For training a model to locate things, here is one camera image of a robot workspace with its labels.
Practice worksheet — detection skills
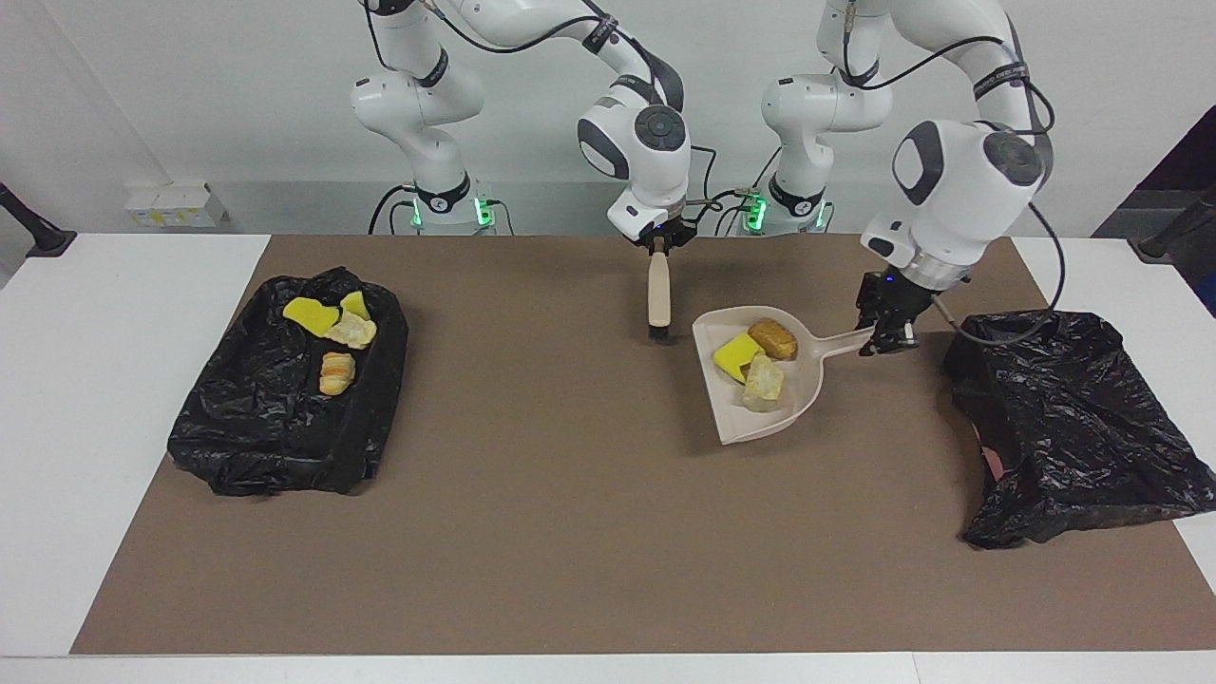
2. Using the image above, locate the beige hand brush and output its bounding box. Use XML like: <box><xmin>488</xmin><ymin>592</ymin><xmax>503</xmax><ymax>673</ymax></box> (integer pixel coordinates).
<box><xmin>646</xmin><ymin>245</ymin><xmax>673</xmax><ymax>343</ymax></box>

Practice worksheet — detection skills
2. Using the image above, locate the brown bread roll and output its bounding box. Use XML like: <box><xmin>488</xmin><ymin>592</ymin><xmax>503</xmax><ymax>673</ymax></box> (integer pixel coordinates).
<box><xmin>748</xmin><ymin>318</ymin><xmax>799</xmax><ymax>362</ymax></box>

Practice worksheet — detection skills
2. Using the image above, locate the beige plastic dustpan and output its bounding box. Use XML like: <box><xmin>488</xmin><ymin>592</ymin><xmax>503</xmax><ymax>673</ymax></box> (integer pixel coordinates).
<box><xmin>692</xmin><ymin>305</ymin><xmax>877</xmax><ymax>447</ymax></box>

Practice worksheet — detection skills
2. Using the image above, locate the pale bread chunk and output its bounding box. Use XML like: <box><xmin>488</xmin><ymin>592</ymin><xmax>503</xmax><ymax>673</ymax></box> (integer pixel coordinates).
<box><xmin>326</xmin><ymin>312</ymin><xmax>378</xmax><ymax>350</ymax></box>
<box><xmin>741</xmin><ymin>353</ymin><xmax>787</xmax><ymax>413</ymax></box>

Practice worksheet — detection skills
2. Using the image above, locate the yellow green sponge piece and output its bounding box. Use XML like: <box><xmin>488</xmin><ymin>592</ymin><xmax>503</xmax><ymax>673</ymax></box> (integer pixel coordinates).
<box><xmin>712</xmin><ymin>332</ymin><xmax>766</xmax><ymax>385</ymax></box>

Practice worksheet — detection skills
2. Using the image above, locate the orange striped croissant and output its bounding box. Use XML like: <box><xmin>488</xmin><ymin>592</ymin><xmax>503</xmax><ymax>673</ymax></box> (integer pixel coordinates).
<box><xmin>319</xmin><ymin>351</ymin><xmax>357</xmax><ymax>396</ymax></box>

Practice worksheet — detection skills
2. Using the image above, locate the black trash bag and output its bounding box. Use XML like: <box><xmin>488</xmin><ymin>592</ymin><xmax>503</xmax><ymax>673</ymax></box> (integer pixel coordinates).
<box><xmin>167</xmin><ymin>266</ymin><xmax>410</xmax><ymax>497</ymax></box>
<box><xmin>942</xmin><ymin>308</ymin><xmax>1216</xmax><ymax>550</ymax></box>

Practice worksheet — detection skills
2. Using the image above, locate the black stand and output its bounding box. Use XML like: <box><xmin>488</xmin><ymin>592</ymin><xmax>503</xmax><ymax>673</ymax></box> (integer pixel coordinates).
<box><xmin>0</xmin><ymin>180</ymin><xmax>77</xmax><ymax>259</ymax></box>
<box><xmin>1137</xmin><ymin>185</ymin><xmax>1216</xmax><ymax>264</ymax></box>

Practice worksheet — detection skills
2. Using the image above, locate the dark background panel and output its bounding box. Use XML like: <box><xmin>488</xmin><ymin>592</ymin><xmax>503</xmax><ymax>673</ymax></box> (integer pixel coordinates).
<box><xmin>1092</xmin><ymin>104</ymin><xmax>1216</xmax><ymax>319</ymax></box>

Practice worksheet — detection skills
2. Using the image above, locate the brown table mat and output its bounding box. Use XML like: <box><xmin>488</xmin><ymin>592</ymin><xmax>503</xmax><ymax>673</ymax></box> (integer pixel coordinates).
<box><xmin>71</xmin><ymin>235</ymin><xmax>1216</xmax><ymax>656</ymax></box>

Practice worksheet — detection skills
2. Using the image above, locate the white socket box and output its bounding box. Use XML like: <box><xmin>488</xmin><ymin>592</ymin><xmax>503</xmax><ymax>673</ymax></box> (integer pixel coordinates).
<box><xmin>123</xmin><ymin>180</ymin><xmax>229</xmax><ymax>229</ymax></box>

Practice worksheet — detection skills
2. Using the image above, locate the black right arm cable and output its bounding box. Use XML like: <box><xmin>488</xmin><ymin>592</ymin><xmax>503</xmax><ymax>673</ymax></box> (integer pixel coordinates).
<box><xmin>361</xmin><ymin>0</ymin><xmax>725</xmax><ymax>224</ymax></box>

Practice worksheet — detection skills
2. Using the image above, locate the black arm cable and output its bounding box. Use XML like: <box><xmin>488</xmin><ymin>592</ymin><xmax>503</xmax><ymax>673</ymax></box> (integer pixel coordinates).
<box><xmin>819</xmin><ymin>0</ymin><xmax>1067</xmax><ymax>349</ymax></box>
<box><xmin>361</xmin><ymin>0</ymin><xmax>725</xmax><ymax>224</ymax></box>

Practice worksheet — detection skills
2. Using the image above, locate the black left base cable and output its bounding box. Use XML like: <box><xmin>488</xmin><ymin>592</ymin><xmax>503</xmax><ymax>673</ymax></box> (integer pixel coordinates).
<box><xmin>711</xmin><ymin>147</ymin><xmax>782</xmax><ymax>236</ymax></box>

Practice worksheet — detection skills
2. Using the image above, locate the black base cable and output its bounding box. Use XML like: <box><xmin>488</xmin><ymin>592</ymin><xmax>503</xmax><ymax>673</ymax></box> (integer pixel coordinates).
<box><xmin>711</xmin><ymin>147</ymin><xmax>782</xmax><ymax>236</ymax></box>
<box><xmin>368</xmin><ymin>185</ymin><xmax>420</xmax><ymax>236</ymax></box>

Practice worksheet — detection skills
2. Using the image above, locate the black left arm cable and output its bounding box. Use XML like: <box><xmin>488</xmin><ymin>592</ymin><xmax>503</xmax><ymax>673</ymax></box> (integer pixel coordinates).
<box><xmin>819</xmin><ymin>0</ymin><xmax>1067</xmax><ymax>349</ymax></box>

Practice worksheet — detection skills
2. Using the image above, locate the black right base cable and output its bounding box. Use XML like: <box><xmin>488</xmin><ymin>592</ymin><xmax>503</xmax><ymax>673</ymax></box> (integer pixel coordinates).
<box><xmin>368</xmin><ymin>185</ymin><xmax>420</xmax><ymax>236</ymax></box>

